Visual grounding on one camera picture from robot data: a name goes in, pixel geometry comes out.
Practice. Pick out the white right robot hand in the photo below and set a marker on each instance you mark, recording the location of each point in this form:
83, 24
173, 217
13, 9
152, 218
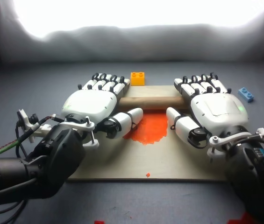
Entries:
218, 109

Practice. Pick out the small orange dough crumb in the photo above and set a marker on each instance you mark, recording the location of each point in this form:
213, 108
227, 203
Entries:
148, 175

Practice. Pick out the red toy brick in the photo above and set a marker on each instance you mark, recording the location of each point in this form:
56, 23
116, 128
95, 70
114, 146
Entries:
99, 222

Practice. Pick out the grey table cloth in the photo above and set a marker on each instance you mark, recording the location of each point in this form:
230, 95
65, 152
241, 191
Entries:
29, 93

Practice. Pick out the wooden rolling pin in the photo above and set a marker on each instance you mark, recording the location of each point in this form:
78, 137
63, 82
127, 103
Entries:
150, 102

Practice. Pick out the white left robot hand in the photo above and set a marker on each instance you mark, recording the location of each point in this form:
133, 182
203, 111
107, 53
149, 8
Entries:
89, 102

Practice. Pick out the orange play dough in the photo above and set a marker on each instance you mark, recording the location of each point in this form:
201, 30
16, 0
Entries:
152, 130

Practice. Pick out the blue toy brick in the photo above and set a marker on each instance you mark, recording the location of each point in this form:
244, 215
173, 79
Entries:
246, 94

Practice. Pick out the white backdrop sheet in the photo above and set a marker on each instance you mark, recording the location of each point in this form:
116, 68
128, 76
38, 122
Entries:
131, 44

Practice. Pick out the light wooden board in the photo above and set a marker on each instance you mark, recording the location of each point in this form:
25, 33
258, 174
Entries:
145, 158

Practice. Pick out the yellow toy brick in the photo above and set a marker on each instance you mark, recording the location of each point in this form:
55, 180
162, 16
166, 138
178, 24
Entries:
137, 79

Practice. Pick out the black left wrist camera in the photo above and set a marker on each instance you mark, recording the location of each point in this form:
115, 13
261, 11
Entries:
33, 118

